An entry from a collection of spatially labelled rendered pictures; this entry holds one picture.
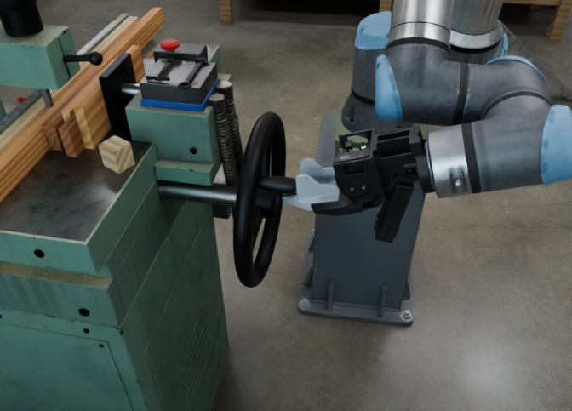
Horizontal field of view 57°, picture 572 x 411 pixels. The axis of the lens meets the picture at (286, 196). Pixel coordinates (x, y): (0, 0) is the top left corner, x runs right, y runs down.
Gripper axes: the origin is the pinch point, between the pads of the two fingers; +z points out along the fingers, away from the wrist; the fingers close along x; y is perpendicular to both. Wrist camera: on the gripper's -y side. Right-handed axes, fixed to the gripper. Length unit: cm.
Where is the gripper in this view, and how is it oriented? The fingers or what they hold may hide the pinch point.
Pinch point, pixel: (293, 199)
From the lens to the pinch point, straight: 76.6
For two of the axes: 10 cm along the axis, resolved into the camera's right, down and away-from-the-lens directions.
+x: -1.9, 6.3, -7.5
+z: -9.2, 1.5, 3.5
